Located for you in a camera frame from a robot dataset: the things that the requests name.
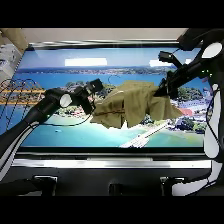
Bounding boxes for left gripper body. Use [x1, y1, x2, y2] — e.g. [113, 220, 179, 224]
[74, 87, 98, 116]

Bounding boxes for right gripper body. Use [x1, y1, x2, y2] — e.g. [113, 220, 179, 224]
[153, 68, 194, 100]

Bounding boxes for olive garment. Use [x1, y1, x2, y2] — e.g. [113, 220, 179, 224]
[89, 79, 184, 130]

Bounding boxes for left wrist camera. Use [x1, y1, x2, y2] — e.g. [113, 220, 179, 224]
[83, 78, 105, 95]

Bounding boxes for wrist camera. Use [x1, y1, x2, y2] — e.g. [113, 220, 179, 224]
[157, 50, 184, 70]
[83, 78, 105, 95]

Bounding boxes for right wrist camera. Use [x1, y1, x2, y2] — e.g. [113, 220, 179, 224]
[157, 50, 184, 70]

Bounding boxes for black cable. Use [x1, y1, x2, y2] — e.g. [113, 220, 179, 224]
[41, 113, 94, 128]

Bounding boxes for silver frame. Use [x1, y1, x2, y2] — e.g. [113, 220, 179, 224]
[11, 156, 213, 197]

